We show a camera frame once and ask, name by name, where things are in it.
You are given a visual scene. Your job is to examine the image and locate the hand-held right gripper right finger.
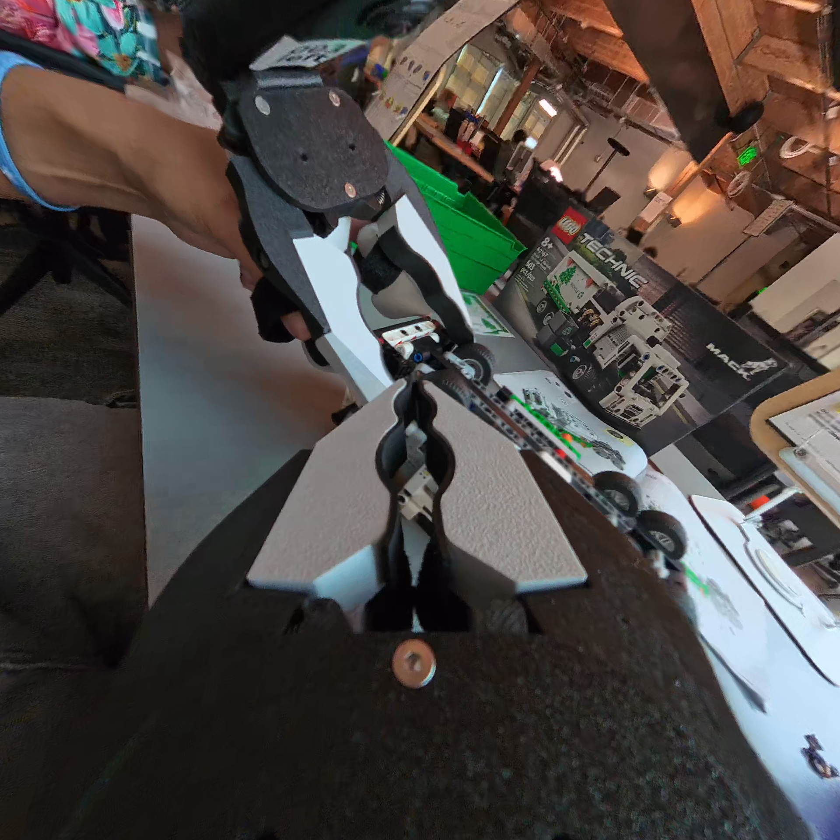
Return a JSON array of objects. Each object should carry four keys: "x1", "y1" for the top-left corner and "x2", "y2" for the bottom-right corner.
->
[{"x1": 415, "y1": 379, "x2": 589, "y2": 619}]

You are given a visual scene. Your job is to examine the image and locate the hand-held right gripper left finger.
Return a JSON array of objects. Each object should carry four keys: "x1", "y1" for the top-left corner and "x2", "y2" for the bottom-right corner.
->
[{"x1": 246, "y1": 381, "x2": 419, "y2": 614}]

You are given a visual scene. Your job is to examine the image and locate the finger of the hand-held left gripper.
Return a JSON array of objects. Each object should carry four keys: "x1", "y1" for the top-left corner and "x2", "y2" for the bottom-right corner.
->
[
  {"x1": 354, "y1": 197, "x2": 477, "y2": 349},
  {"x1": 292, "y1": 218, "x2": 396, "y2": 403}
]

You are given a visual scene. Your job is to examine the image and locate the lego truck chassis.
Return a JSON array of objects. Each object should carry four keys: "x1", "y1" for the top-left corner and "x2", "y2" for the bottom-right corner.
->
[{"x1": 379, "y1": 317, "x2": 690, "y2": 573}]

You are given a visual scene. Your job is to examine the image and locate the person's left forearm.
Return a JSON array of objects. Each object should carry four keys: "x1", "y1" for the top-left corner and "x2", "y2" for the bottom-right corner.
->
[{"x1": 0, "y1": 66, "x2": 263, "y2": 290}]

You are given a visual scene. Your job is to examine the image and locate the black lego set box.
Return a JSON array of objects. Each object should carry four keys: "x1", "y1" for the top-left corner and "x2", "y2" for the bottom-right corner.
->
[{"x1": 492, "y1": 209, "x2": 793, "y2": 455}]

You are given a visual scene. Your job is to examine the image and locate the scattered loose lego pieces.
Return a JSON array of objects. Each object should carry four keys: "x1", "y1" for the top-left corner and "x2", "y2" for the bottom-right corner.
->
[{"x1": 799, "y1": 734, "x2": 840, "y2": 781}]

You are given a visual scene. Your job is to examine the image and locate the person's left hand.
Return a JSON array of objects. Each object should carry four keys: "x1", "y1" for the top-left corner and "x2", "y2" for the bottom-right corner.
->
[{"x1": 238, "y1": 258, "x2": 316, "y2": 345}]

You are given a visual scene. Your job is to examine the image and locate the green white sticker sheet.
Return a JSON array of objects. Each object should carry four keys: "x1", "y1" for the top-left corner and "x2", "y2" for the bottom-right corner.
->
[{"x1": 458, "y1": 290, "x2": 517, "y2": 340}]

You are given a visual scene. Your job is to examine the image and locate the thick open instruction booklet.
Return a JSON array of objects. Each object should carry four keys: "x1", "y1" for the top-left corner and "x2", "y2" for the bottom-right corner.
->
[{"x1": 494, "y1": 369, "x2": 652, "y2": 478}]

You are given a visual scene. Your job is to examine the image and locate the black floor lamp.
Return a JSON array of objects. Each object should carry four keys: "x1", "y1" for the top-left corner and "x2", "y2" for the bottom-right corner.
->
[{"x1": 587, "y1": 136, "x2": 632, "y2": 207}]

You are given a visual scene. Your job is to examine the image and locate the thin instruction booklet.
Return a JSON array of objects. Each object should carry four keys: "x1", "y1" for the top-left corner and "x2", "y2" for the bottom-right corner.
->
[{"x1": 626, "y1": 469, "x2": 770, "y2": 713}]

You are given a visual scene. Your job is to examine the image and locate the tan wooden board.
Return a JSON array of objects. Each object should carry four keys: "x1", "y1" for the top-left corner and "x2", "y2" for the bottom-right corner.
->
[{"x1": 750, "y1": 373, "x2": 840, "y2": 526}]

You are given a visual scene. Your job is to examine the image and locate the white desk lamp base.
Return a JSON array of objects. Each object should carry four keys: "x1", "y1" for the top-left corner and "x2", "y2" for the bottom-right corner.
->
[{"x1": 688, "y1": 492, "x2": 840, "y2": 685}]

